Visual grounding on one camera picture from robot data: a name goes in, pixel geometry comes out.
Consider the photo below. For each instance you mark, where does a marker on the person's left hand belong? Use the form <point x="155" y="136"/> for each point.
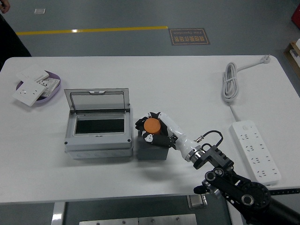
<point x="4" y="5"/>

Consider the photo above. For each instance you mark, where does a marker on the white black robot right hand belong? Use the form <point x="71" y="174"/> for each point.
<point x="174" y="131"/>

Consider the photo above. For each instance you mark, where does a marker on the orange cylinder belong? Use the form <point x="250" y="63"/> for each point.
<point x="152" y="126"/>

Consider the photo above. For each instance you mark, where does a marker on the grey box with clear lid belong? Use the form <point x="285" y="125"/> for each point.
<point x="98" y="143"/>

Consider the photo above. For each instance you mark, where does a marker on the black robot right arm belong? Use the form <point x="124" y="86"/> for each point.
<point x="236" y="185"/>

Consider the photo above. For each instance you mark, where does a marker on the grey cube with round recess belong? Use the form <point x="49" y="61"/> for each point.
<point x="151" y="152"/>

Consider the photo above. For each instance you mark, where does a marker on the grey table control box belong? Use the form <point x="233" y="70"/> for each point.
<point x="197" y="201"/>

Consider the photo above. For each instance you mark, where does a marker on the red box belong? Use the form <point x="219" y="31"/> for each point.
<point x="295" y="15"/>

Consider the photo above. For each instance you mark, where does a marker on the person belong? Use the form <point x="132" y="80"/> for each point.
<point x="11" y="39"/>

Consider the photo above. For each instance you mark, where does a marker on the small grey floor plate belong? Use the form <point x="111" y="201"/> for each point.
<point x="40" y="11"/>

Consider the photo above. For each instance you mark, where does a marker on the white socket module panel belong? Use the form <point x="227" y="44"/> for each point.
<point x="50" y="85"/>

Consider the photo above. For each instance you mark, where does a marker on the purple oval tray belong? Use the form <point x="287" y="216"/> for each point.
<point x="54" y="95"/>

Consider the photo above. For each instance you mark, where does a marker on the white table leg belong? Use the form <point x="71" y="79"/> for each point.
<point x="58" y="213"/>
<point x="234" y="215"/>

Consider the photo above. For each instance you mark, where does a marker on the wooden crate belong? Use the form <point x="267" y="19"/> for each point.
<point x="289" y="58"/>

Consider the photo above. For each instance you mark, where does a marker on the white block in crate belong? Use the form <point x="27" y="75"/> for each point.
<point x="297" y="47"/>

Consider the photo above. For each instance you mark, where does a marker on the white wall switch plate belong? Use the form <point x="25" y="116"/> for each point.
<point x="31" y="73"/>

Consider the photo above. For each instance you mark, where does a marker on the white wall socket plate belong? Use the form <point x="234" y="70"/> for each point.
<point x="29" y="92"/>

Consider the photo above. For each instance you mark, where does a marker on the grey metal base plate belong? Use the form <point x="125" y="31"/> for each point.
<point x="138" y="220"/>

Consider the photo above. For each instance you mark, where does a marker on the black perforated rail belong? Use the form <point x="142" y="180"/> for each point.
<point x="286" y="191"/>

